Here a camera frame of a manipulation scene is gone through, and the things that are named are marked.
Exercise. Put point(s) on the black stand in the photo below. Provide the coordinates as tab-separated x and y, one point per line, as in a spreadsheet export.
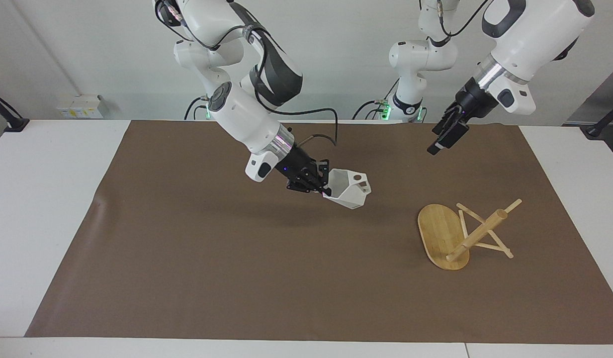
10	119
602	122

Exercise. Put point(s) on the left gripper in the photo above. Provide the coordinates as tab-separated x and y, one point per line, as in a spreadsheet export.
473	102

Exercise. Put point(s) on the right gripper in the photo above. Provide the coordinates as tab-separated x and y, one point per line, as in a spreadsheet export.
295	161

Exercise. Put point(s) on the white faceted cup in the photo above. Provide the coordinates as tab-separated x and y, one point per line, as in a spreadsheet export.
348	191

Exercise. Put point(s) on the white wall socket box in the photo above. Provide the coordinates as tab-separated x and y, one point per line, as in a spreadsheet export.
80	107

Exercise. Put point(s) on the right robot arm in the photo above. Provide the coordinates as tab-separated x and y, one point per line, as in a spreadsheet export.
236	112

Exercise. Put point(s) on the wooden cup rack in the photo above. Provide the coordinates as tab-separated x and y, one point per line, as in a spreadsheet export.
440	238

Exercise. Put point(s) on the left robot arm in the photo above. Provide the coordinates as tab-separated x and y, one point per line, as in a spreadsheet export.
530	40

